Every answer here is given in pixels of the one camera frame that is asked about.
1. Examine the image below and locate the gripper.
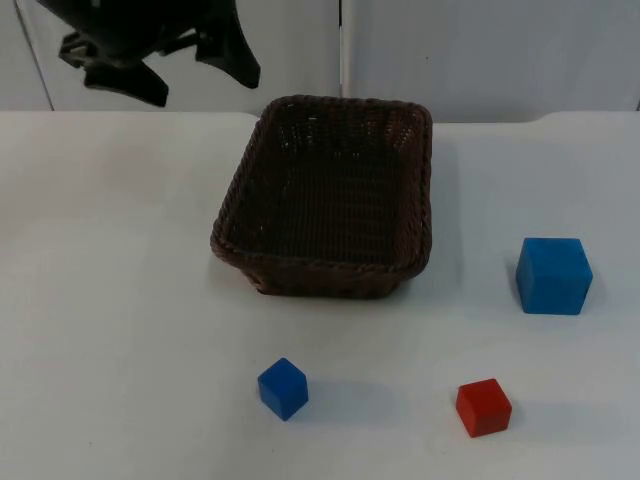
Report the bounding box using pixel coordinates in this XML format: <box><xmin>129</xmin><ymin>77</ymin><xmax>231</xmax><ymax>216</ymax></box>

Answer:
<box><xmin>36</xmin><ymin>0</ymin><xmax>262</xmax><ymax>109</ymax></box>

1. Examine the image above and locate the dark brown wicker basket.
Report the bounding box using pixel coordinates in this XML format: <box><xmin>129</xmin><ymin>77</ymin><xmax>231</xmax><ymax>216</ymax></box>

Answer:
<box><xmin>209</xmin><ymin>94</ymin><xmax>434</xmax><ymax>301</ymax></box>

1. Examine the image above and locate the large blue cube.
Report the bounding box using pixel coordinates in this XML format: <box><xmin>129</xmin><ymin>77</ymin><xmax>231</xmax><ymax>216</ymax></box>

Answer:
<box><xmin>515</xmin><ymin>236</ymin><xmax>594</xmax><ymax>316</ymax></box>

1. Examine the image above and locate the small blue cube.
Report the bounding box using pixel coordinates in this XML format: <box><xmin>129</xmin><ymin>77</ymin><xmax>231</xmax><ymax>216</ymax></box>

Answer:
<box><xmin>257</xmin><ymin>356</ymin><xmax>310</xmax><ymax>422</ymax></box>

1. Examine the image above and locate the small red cube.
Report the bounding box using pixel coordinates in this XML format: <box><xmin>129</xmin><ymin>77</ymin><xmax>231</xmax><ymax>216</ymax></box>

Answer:
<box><xmin>455</xmin><ymin>377</ymin><xmax>514</xmax><ymax>439</ymax></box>

